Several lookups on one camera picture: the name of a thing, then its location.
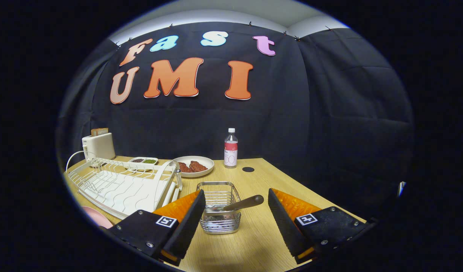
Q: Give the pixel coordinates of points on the white round plate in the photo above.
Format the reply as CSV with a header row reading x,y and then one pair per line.
x,y
210,165

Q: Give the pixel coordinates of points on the green beans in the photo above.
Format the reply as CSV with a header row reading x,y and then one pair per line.
x,y
150,161

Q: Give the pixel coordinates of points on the plastic bottle with red label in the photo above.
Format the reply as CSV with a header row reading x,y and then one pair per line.
x,y
231,151

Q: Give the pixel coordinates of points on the black round table grommet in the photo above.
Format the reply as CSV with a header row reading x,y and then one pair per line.
x,y
248,169

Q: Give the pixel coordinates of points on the white divided dish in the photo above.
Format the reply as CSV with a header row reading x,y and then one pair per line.
x,y
129,160

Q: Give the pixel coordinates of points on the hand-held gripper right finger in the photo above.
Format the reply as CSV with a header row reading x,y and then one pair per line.
x,y
286,226

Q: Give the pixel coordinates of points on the raw red meat slices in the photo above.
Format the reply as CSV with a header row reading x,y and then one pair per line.
x,y
197,166

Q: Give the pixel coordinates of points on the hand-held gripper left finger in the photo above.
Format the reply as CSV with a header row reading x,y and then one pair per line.
x,y
188,226

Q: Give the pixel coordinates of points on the toast slice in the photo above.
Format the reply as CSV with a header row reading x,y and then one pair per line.
x,y
94,132
104,131

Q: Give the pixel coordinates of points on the pink plate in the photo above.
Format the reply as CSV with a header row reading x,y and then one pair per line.
x,y
97,218

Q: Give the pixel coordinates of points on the white toaster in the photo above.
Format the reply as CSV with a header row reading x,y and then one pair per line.
x,y
99,147

